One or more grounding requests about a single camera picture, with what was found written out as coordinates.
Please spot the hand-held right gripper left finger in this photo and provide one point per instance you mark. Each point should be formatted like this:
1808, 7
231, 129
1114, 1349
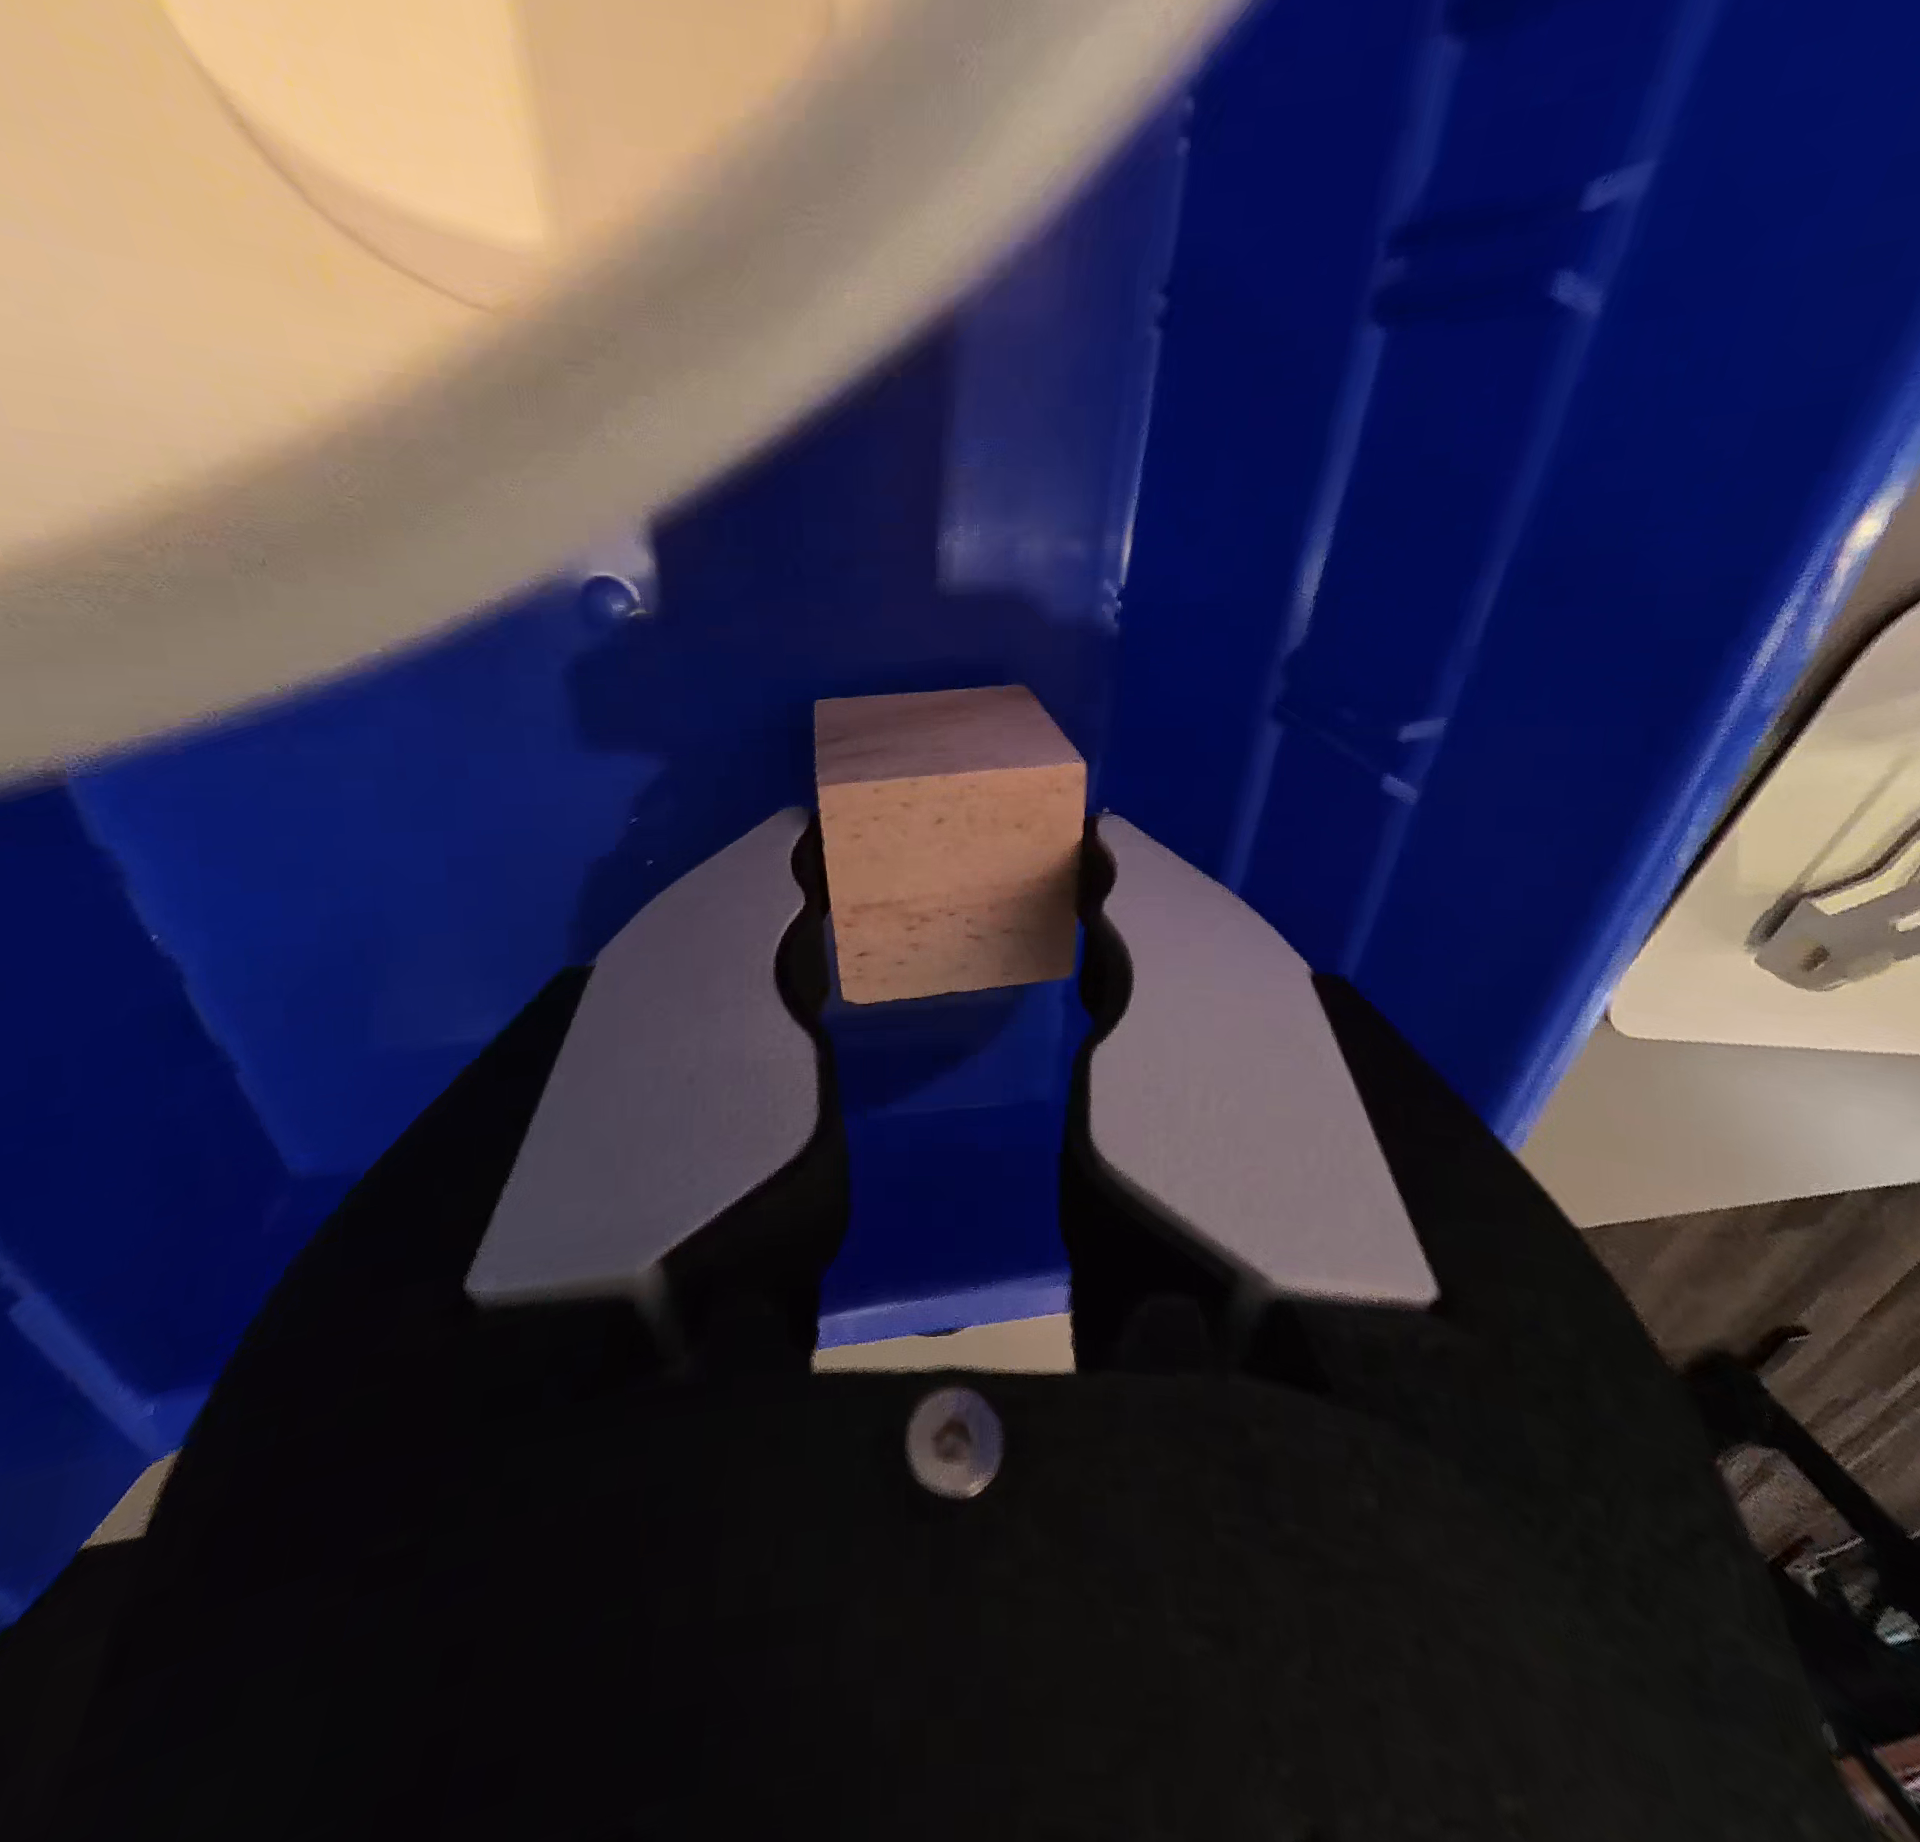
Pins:
659, 1078

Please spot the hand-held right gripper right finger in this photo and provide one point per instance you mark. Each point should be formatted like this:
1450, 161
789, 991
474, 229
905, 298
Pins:
1246, 1093

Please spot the wooden cube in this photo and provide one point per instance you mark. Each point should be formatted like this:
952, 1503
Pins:
952, 853

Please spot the blue plastic bin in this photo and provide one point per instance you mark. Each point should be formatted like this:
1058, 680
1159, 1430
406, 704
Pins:
1275, 371

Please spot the white paper cup green band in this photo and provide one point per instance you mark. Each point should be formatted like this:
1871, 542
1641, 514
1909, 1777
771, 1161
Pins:
299, 371

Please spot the instruction sheet on wooden stand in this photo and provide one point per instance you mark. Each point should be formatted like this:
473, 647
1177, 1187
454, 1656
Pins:
1726, 975

